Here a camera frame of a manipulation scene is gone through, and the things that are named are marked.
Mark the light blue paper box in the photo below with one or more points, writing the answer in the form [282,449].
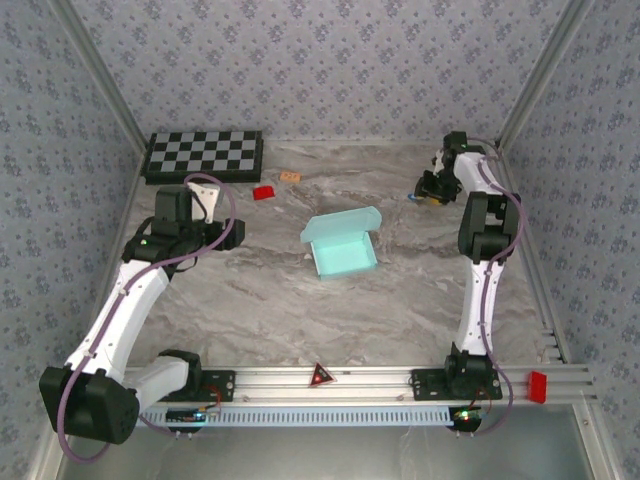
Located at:
[345,255]

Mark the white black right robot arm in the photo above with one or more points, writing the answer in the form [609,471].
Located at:
[487,230]

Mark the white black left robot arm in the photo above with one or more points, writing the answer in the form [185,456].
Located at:
[100,410]

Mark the small red block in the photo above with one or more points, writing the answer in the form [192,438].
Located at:
[264,193]

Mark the small orange tag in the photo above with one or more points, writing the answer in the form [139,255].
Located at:
[290,176]

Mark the black grey chessboard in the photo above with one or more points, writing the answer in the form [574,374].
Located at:
[202,157]

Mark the red black triangle sign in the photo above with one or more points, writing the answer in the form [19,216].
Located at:
[320,377]

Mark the left circuit board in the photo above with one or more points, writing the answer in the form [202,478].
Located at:
[185,415]

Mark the circuit board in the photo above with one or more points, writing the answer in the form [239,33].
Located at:
[467,417]
[185,415]

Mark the right circuit board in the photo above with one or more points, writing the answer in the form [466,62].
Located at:
[467,417]

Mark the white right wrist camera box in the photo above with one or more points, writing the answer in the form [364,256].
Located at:
[442,162]

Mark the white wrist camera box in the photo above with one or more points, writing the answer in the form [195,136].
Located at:
[442,162]
[207,197]

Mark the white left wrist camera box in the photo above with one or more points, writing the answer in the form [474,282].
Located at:
[207,197]

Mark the aluminium side rail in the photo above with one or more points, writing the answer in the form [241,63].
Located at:
[537,270]
[125,215]

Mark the aluminium back rail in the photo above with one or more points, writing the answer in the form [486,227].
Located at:
[375,142]

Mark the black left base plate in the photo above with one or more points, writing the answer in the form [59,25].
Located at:
[225,385]

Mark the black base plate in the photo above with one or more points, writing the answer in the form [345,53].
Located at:
[225,385]
[425,385]

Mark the aluminium frame post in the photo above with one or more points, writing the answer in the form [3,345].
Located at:
[102,75]
[541,75]

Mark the aluminium mounting rail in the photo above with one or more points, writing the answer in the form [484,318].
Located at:
[280,385]

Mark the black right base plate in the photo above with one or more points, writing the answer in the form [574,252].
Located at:
[425,385]

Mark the red block on rail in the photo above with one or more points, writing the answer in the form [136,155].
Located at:
[538,386]

